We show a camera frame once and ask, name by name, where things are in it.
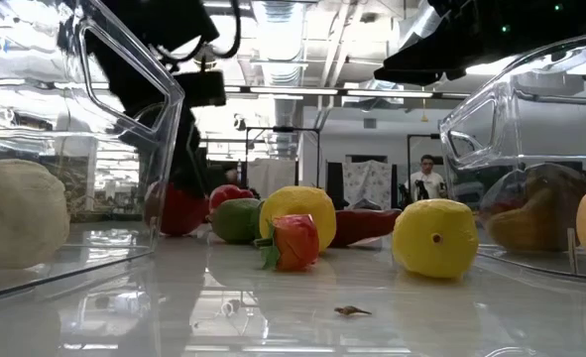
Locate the clear plastic bin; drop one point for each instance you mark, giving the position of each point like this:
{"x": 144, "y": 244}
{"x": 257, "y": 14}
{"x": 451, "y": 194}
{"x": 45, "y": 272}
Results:
{"x": 168, "y": 99}
{"x": 476, "y": 149}

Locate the yellow lemon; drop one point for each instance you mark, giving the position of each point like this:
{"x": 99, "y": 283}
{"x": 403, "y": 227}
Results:
{"x": 433, "y": 258}
{"x": 297, "y": 203}

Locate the long ceiling light strip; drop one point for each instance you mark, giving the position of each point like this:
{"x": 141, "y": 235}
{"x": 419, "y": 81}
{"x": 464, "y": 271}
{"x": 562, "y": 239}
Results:
{"x": 389, "y": 93}
{"x": 292, "y": 90}

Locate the person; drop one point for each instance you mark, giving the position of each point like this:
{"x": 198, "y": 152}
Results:
{"x": 429, "y": 183}

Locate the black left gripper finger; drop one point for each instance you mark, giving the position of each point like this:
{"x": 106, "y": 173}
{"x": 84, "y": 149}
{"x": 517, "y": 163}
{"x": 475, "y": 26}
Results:
{"x": 188, "y": 163}

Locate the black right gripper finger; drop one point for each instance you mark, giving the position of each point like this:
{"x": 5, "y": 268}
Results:
{"x": 421, "y": 69}

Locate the white hanging cloth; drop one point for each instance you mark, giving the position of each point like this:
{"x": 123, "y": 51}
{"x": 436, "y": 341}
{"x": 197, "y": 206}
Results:
{"x": 272, "y": 176}

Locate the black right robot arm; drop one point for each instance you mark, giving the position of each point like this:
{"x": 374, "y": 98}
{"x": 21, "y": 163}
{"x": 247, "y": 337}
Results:
{"x": 560, "y": 30}

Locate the dark maroon oval produce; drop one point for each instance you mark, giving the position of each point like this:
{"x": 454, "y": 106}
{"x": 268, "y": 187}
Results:
{"x": 535, "y": 218}

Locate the floral patterned cloth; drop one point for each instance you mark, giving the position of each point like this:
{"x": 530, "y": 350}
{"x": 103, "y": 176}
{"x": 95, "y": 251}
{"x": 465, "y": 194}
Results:
{"x": 367, "y": 181}

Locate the dark red chili pepper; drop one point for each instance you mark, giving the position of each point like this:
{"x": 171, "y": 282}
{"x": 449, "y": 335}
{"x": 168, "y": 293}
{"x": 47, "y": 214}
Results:
{"x": 362, "y": 225}

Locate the red bell pepper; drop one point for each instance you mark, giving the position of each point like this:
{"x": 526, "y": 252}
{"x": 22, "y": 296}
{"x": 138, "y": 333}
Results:
{"x": 225, "y": 194}

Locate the yellow lemon front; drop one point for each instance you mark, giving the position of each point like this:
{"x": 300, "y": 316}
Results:
{"x": 433, "y": 258}

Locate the bright red chili pepper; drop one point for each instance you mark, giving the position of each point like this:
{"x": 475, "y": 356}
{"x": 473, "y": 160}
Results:
{"x": 183, "y": 213}

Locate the black overhead camera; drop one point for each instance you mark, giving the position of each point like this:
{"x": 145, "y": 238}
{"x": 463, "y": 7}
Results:
{"x": 205, "y": 63}

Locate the silver ventilation duct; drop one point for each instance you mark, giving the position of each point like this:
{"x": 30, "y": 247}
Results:
{"x": 277, "y": 30}

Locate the green lime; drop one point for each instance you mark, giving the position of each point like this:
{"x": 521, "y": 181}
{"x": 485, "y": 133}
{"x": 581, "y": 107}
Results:
{"x": 235, "y": 220}

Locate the black metal stand frame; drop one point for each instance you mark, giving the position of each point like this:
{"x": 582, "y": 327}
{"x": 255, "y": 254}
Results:
{"x": 282, "y": 129}
{"x": 408, "y": 158}

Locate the red strawberry green leaves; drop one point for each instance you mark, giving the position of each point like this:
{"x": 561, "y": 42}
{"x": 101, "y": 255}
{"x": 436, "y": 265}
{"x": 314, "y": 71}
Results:
{"x": 295, "y": 243}

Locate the small brown stem scrap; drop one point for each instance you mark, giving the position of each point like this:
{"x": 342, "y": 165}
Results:
{"x": 349, "y": 311}

